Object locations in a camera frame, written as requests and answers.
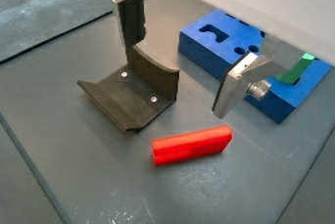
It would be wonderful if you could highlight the red square-circle object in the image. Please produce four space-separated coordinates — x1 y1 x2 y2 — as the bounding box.
151 125 233 166

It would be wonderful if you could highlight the black curved fixture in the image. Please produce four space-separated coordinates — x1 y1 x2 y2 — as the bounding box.
78 46 180 131

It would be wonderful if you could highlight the green hexagonal peg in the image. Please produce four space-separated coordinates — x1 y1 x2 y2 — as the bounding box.
276 54 314 85

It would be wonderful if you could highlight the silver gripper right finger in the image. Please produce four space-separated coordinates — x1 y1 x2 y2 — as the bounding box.
212 35 304 118

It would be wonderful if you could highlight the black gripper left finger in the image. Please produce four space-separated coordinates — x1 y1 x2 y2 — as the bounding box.
111 0 146 48

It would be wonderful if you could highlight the blue shape-sorter block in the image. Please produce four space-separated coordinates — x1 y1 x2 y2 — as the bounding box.
178 9 332 124

